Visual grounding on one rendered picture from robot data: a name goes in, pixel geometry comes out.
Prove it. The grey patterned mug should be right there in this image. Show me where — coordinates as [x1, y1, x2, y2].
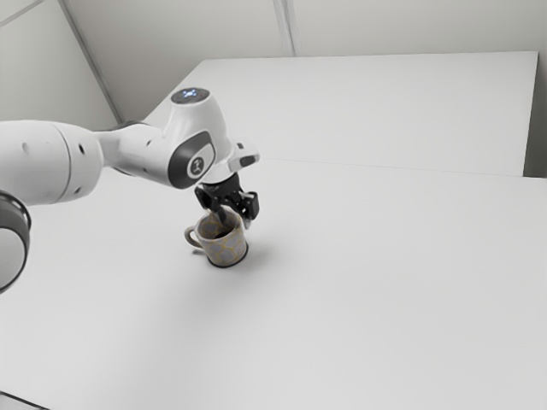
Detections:
[184, 212, 250, 270]

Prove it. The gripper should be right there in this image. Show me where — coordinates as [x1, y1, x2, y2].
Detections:
[194, 172, 261, 232]

